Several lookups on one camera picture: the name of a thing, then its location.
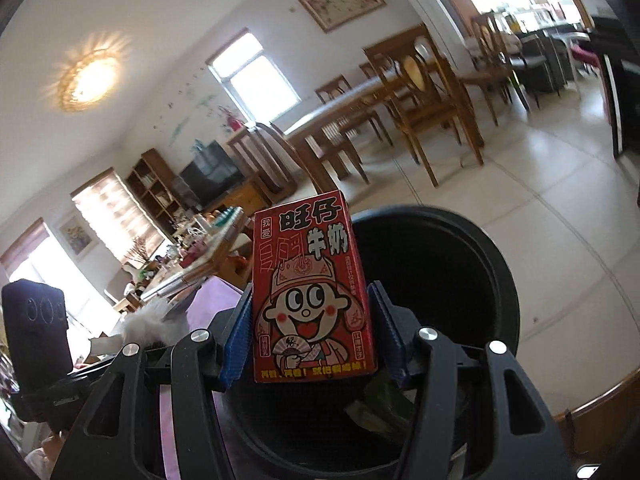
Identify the green snack wrapper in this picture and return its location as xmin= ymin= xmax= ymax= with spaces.
xmin=344 ymin=373 xmax=414 ymax=434

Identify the round ceiling lamp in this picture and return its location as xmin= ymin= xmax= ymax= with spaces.
xmin=56 ymin=49 xmax=120 ymax=113

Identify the wooden dining chair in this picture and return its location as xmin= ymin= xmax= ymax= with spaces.
xmin=254 ymin=122 xmax=370 ymax=194
xmin=363 ymin=24 xmax=484 ymax=188

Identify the white standing air conditioner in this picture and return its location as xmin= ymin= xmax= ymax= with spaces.
xmin=408 ymin=0 xmax=471 ymax=70

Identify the left wooden dining chair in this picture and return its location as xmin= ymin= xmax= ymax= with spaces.
xmin=254 ymin=122 xmax=370 ymax=194

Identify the wooden coffee table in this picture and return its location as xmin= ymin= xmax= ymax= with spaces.
xmin=114 ymin=207 xmax=253 ymax=313

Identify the front wooden dining chair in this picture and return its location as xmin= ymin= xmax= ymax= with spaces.
xmin=363 ymin=24 xmax=484 ymax=188

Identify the wooden bookshelf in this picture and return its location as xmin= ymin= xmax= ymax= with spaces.
xmin=125 ymin=148 xmax=186 ymax=237

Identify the red snack box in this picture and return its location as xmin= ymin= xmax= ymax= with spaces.
xmin=252 ymin=191 xmax=376 ymax=384

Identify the black round trash bin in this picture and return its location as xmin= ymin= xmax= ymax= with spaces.
xmin=222 ymin=205 xmax=520 ymax=479

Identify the small framed flower picture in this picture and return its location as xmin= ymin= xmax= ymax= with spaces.
xmin=55 ymin=212 xmax=98 ymax=262

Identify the framed wall painting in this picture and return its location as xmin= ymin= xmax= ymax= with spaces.
xmin=298 ymin=0 xmax=386 ymax=32

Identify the wooden tv cabinet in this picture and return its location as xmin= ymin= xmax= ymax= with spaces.
xmin=204 ymin=179 xmax=271 ymax=218

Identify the tall wooden plant stand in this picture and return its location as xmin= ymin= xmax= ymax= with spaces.
xmin=227 ymin=125 xmax=297 ymax=205

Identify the purple tablecloth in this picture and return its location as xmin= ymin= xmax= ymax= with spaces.
xmin=160 ymin=276 xmax=242 ymax=479

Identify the white plastic mailer bag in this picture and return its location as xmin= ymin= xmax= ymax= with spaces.
xmin=90 ymin=298 xmax=190 ymax=356

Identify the wooden dining table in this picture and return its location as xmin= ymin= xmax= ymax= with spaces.
xmin=284 ymin=77 xmax=393 ymax=180

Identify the black flat television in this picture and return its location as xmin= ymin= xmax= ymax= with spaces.
xmin=179 ymin=141 xmax=245 ymax=206

